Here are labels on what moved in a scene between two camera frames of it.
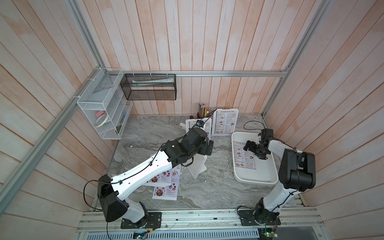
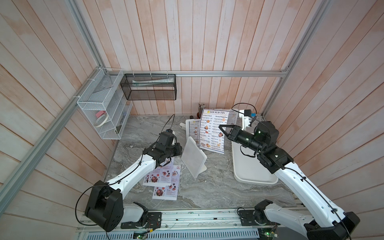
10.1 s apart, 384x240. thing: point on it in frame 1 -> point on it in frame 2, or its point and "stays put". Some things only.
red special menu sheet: (169, 193) stays put
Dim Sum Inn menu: (242, 158) -> (211, 137)
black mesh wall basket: (149, 86) stays put
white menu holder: (198, 166) stays put
